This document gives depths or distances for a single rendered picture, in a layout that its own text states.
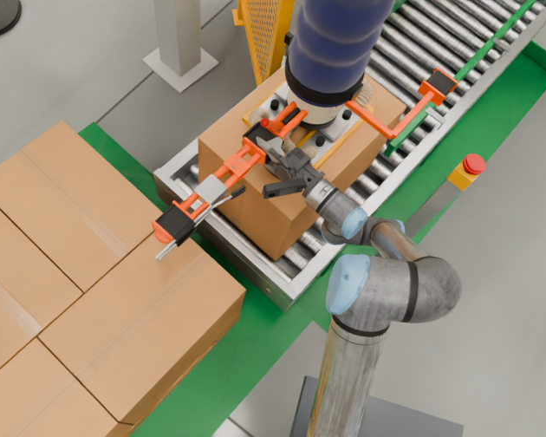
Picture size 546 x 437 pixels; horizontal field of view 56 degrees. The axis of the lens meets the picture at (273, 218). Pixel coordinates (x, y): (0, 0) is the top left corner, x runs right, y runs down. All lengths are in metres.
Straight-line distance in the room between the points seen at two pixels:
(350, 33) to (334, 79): 0.17
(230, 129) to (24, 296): 0.90
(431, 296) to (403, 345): 1.58
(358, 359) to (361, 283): 0.17
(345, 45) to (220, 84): 1.70
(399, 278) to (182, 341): 1.03
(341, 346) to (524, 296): 1.94
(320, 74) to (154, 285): 0.95
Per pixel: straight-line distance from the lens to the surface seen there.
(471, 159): 1.71
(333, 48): 1.32
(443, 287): 1.00
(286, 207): 1.55
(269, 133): 1.49
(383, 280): 0.95
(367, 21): 1.26
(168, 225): 1.35
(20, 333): 1.93
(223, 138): 1.64
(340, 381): 1.08
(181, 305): 1.85
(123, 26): 3.22
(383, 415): 1.68
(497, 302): 2.80
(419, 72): 2.52
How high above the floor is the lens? 2.35
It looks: 66 degrees down
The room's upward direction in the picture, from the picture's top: 17 degrees clockwise
